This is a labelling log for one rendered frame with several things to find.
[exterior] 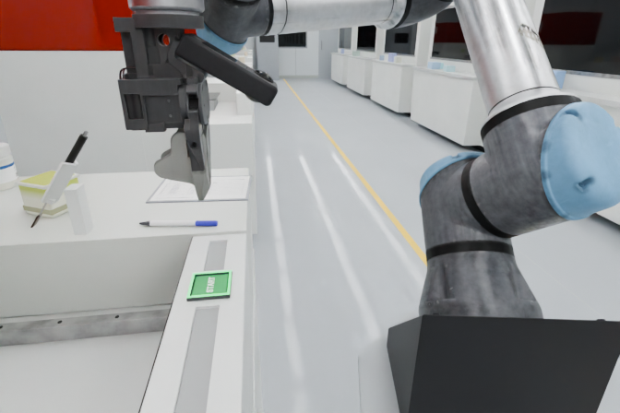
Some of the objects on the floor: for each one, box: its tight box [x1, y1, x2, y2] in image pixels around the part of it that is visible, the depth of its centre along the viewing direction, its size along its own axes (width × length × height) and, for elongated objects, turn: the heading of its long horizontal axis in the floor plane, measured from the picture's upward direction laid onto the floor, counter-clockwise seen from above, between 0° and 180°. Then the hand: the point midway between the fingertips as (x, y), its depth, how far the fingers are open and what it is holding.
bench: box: [411, 0, 543, 152], centre depth 503 cm, size 108×180×200 cm, turn 7°
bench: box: [347, 25, 384, 97], centre depth 909 cm, size 108×180×200 cm, turn 7°
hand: (207, 189), depth 46 cm, fingers closed
